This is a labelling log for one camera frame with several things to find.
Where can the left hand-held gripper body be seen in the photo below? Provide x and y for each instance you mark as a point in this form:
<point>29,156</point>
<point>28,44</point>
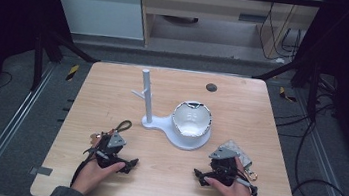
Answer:
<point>112,151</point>

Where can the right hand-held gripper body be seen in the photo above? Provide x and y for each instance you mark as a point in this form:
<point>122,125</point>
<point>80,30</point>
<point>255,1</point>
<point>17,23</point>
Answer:
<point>220,169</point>

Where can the person's left hand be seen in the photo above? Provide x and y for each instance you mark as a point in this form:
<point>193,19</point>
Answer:
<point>94,175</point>

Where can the person's right hand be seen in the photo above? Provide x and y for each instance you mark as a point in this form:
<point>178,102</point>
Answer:
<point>237,194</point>

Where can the white stand with pegs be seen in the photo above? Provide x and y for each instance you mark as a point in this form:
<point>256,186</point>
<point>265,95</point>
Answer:
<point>147,94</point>

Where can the yellow black striped tape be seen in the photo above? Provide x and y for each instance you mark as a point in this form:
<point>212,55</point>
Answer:
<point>72,72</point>
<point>286,95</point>

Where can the grey tape piece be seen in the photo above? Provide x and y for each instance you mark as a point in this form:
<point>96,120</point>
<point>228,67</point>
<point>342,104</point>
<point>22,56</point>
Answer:
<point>41,171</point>

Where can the round table grommet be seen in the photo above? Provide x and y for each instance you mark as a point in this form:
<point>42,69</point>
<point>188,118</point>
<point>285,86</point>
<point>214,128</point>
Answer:
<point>211,87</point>

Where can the black metal stand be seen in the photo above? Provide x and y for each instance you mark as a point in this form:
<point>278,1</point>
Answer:
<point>312,91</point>
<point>37,61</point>

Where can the white cabinet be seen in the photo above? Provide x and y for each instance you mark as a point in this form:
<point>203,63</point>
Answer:
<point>96,4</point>

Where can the wooden cabinet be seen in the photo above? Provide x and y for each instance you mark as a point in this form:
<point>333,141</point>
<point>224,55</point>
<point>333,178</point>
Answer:
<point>206,11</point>

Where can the metal floor rail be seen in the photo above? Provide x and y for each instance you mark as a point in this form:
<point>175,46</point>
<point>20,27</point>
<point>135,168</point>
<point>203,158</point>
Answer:
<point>331,171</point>
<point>7,131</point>

